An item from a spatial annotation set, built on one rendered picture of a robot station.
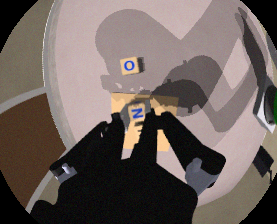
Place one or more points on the tan flat mat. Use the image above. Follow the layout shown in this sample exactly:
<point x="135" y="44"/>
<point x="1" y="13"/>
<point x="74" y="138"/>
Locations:
<point x="159" y="103"/>

